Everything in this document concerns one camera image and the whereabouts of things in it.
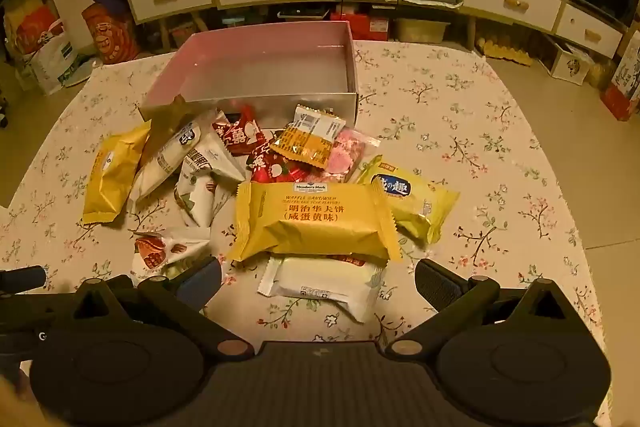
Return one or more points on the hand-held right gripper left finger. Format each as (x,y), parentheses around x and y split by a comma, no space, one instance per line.
(200,283)

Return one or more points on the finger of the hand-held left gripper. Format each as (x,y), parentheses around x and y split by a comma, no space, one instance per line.
(22,278)

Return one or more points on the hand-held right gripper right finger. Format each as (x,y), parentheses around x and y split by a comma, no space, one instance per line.
(439,287)

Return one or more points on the white packet with nut picture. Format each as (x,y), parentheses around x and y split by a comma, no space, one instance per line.
(165,249)

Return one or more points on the white and green packet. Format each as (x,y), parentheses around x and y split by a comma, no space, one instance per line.
(200,197)

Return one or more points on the yellow-green packet with blue label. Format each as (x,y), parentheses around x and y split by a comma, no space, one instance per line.
(415,202)

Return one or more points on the white snack packet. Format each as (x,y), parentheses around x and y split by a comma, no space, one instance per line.
(325,284)

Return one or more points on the yellow snack packet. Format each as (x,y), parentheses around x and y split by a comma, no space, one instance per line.
(312,219)
(112,172)

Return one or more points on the white packet with dark label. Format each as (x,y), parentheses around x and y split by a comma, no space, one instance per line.
(215,154)

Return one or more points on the long white packet blue label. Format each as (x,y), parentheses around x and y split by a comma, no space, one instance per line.
(167,157)

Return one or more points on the red candy packet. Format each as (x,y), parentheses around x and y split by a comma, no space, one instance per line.
(240,132)
(272,164)

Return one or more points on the pink candy packet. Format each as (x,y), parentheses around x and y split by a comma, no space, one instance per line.
(350,154)

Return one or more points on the gold wrapper packet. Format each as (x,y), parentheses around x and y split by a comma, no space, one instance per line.
(167,119)

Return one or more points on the small orange snack packet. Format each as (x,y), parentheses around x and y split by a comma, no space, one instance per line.
(305,139)

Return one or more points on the pink cardboard box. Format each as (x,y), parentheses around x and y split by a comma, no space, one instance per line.
(260,72)

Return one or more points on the floral tablecloth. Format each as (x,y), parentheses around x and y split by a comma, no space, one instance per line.
(450,132)

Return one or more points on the white shopping bag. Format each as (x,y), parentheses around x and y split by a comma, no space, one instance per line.
(40,52)

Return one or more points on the yellow egg tray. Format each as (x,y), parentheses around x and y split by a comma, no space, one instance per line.
(505,52)

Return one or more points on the red printed bag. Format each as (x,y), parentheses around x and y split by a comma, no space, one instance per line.
(110,37)

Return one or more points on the clear plastic bin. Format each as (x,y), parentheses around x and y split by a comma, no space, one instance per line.
(420,31)

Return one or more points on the white storage box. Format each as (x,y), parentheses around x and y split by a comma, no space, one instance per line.
(570,62)

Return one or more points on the red carton with white bag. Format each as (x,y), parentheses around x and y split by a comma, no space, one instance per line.
(622,87)

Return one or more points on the red box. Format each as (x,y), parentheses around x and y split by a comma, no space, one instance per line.
(362,24)

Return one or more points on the long stand with white drawers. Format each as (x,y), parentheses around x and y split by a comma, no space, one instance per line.
(515,2)

